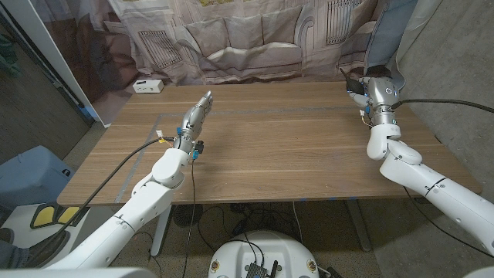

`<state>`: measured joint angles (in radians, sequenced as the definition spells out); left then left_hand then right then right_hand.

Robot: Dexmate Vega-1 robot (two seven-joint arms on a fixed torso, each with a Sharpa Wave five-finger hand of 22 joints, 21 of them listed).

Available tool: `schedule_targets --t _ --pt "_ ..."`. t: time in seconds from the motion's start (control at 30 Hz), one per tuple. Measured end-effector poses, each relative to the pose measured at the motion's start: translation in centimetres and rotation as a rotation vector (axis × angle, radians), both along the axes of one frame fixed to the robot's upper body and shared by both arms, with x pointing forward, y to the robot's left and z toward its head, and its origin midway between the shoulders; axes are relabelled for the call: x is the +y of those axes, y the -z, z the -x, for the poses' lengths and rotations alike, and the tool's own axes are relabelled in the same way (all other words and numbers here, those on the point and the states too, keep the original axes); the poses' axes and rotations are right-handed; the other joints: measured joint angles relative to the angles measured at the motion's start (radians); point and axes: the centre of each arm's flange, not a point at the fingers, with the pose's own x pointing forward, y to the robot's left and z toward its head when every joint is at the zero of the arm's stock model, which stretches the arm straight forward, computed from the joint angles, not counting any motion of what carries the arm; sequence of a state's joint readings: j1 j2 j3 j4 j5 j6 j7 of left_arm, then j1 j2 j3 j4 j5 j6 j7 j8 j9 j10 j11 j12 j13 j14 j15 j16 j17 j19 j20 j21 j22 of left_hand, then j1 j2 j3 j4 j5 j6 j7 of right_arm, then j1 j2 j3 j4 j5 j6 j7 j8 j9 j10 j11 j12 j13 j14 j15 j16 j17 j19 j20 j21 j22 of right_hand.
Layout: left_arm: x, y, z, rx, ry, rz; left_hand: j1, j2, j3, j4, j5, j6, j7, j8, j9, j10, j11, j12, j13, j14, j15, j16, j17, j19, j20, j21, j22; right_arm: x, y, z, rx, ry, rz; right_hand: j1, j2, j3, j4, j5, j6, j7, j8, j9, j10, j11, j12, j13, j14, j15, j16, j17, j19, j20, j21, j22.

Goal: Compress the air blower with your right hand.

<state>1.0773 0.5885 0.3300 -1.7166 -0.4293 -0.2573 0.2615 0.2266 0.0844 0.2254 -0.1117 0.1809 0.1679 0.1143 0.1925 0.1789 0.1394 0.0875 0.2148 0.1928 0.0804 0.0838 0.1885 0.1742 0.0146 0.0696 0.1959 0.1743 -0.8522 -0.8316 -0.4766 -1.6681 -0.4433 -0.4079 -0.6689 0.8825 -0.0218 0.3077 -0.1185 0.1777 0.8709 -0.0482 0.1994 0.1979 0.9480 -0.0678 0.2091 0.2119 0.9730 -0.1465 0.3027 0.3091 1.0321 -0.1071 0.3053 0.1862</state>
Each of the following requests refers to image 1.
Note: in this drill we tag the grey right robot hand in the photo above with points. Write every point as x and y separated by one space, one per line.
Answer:
382 94

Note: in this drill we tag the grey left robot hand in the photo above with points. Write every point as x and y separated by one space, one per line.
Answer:
194 120

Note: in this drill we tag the black rubber air blower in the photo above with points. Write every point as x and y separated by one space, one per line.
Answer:
356 87

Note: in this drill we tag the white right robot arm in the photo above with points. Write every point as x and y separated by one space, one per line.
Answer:
424 179

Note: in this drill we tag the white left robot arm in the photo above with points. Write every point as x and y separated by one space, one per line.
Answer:
150 197

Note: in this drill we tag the white power strip box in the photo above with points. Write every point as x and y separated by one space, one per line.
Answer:
147 85

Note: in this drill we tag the black round floor fan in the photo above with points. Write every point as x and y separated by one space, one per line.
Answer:
181 216

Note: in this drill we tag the printed sofa backdrop curtain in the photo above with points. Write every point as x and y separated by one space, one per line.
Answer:
247 38

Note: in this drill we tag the black power adapter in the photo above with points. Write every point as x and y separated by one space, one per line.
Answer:
239 227

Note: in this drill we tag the white table leg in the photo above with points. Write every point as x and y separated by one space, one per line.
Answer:
158 241

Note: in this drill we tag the grey table leg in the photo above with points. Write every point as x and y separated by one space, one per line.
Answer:
359 228

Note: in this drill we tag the white round robot torso base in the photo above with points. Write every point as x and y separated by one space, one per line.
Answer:
270 251

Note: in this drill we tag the yellow black foot pedal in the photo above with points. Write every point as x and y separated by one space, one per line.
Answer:
43 216
69 215

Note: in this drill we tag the black antenna device on torso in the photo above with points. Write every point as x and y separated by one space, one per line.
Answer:
256 270

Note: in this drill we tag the white partition panel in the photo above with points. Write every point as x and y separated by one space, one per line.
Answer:
46 42

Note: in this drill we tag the blue plastic bin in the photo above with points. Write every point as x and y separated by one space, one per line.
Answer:
31 177

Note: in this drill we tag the black plug on floor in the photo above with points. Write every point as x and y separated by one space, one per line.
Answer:
330 273

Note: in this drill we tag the white robot chest edge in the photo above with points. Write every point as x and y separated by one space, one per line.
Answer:
77 273

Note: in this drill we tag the white floor mat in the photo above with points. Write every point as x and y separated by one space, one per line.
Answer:
19 220

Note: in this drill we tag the person leg in blue jeans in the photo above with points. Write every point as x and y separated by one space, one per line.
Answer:
11 260

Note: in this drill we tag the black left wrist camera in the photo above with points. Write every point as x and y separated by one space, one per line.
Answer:
198 146

